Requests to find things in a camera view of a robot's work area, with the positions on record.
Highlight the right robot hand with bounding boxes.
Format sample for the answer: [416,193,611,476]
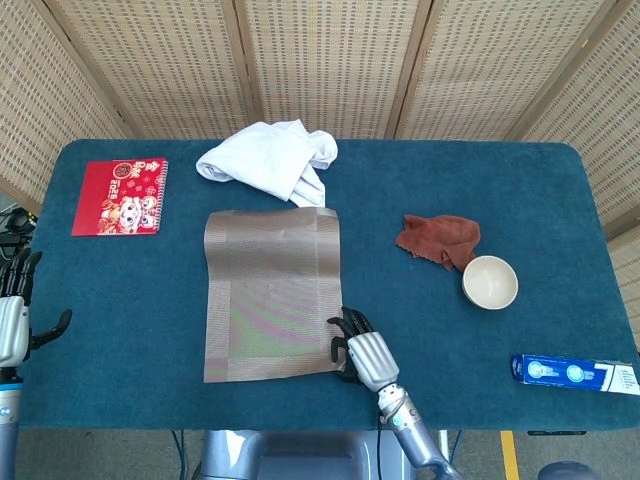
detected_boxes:
[327,305,401,387]

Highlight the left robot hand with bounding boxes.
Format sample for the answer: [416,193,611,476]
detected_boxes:
[0,249,74,369]

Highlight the brown woven placemat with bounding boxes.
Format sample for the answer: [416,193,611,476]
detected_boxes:
[202,208,346,384]

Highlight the small white bowl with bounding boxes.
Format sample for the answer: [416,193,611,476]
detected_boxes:
[461,255,519,311]

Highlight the teal carpet table cover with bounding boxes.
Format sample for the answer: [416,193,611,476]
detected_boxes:
[0,138,629,432]

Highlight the black floor equipment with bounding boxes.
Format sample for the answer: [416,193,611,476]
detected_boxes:
[0,207,39,274]

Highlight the grey-blue robot torso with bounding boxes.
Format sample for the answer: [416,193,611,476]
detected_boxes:
[192,428,416,480]

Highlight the rust brown microfiber cloth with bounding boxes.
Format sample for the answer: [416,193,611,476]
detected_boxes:
[395,214,482,274]

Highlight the red spiral calendar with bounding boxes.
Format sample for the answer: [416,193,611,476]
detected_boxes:
[70,158,169,238]

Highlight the blue toothpaste box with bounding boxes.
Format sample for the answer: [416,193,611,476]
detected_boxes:
[510,353,640,396]

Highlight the crumpled white cloth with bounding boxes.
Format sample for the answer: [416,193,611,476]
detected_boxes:
[195,118,340,211]

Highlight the woven bamboo folding screen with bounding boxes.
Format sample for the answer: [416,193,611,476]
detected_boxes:
[0,0,640,321]

